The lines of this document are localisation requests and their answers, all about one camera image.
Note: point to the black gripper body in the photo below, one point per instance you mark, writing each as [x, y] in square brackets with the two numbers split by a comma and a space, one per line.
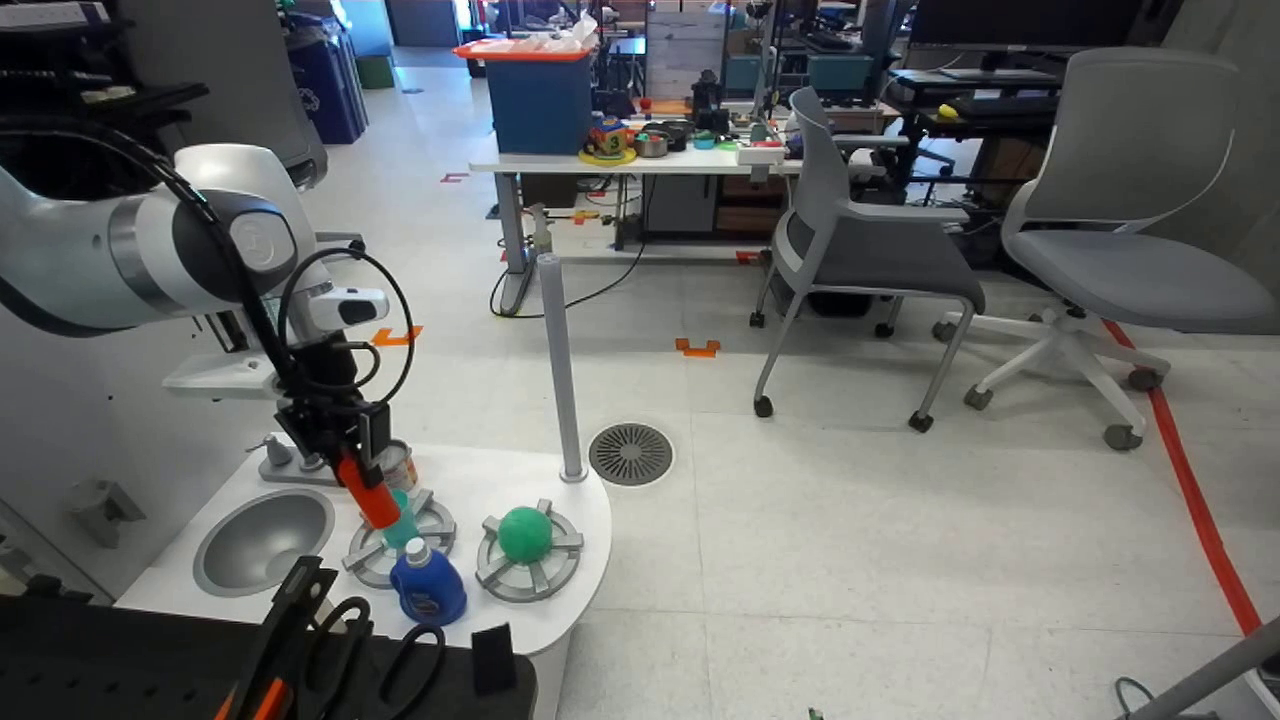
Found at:
[343, 420]

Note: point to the red sauce bottle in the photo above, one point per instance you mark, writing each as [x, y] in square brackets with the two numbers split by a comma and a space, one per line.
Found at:
[370, 493]

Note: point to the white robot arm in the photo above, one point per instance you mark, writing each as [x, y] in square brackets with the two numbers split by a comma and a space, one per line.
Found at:
[82, 253]

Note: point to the blue detergent bottle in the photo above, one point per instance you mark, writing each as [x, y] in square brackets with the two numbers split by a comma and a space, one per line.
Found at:
[428, 585]

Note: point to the grey toy faucet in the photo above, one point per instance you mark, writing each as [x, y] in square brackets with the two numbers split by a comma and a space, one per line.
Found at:
[285, 466]

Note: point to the white toy kitchen unit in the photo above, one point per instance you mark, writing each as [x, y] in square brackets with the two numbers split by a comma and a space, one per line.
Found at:
[467, 470]

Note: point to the grey toy stove burner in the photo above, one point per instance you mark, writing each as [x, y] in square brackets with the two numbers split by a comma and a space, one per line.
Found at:
[365, 553]
[515, 578]

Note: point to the grey toy sink bowl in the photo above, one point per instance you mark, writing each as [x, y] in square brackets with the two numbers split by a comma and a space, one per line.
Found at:
[262, 546]

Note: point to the green ball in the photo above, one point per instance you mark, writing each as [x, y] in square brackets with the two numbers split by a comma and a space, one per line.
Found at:
[526, 533]

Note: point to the grey upright pole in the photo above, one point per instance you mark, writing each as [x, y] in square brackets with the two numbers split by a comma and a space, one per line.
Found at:
[563, 374]

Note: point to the grey kitchen knob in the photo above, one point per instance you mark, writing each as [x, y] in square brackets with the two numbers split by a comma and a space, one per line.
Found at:
[107, 510]

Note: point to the small black block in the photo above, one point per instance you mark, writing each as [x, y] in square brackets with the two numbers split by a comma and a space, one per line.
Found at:
[494, 661]

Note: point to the round floor drain cover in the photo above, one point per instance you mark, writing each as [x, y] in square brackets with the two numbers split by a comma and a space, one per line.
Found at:
[630, 452]

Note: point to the blue trash can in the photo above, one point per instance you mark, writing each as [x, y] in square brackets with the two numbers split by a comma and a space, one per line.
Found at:
[327, 82]

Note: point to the yellow plate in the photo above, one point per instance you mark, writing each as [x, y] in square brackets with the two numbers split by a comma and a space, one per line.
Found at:
[605, 159]

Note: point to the blue bin orange lid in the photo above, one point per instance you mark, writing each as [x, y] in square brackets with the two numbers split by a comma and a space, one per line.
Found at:
[540, 103]

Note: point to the white work table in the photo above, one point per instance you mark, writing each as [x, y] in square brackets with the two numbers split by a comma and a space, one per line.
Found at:
[641, 161]

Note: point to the white poster board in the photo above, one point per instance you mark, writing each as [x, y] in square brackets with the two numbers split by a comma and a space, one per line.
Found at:
[685, 52]

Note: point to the grey office chair dark wheels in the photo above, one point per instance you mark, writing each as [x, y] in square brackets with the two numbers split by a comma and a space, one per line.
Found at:
[866, 244]

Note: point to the black desk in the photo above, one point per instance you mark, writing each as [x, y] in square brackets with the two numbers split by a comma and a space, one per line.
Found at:
[975, 86]

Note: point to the grey office chair white base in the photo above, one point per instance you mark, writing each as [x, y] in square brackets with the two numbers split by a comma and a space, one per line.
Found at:
[1133, 273]

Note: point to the grey metal bar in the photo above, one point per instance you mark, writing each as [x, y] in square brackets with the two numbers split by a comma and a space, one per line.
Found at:
[1223, 664]

